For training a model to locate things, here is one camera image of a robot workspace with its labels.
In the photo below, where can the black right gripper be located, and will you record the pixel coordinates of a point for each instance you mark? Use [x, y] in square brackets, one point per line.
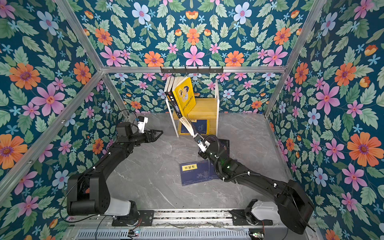
[213, 143]

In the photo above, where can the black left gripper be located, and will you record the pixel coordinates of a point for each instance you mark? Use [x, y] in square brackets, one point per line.
[151, 138]

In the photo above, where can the purple portrait book top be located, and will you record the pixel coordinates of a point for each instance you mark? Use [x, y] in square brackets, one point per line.
[188, 125]

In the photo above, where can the navy book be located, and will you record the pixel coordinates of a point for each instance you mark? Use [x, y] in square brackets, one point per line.
[200, 125]
[212, 173]
[195, 172]

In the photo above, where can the black wolf cover book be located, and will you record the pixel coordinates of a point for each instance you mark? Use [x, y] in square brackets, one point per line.
[174, 101]

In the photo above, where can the yellow cartoon book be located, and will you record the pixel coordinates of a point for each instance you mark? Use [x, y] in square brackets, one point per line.
[182, 90]

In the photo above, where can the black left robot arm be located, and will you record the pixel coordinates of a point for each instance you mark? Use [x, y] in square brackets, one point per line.
[88, 192]

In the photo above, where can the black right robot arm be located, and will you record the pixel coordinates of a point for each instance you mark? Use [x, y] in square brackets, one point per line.
[294, 207]

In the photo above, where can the purple book underneath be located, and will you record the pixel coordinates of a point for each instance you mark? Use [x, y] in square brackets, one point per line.
[225, 145]

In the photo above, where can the black book standing on shelf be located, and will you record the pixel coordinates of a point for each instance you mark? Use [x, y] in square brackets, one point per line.
[167, 85]

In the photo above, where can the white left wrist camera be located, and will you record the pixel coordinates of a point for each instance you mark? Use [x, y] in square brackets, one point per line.
[141, 123]

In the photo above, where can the wooden white frame shelf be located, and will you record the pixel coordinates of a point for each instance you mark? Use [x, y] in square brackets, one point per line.
[205, 109]

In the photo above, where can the black wall hook rail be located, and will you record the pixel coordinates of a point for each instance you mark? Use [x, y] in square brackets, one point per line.
[191, 70]

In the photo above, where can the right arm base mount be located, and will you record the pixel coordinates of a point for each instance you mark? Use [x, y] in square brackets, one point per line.
[243, 218]

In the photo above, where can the aluminium front rail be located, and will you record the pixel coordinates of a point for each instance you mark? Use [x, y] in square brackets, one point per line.
[184, 218]

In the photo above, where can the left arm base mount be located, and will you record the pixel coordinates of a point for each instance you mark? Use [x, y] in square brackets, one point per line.
[142, 218]

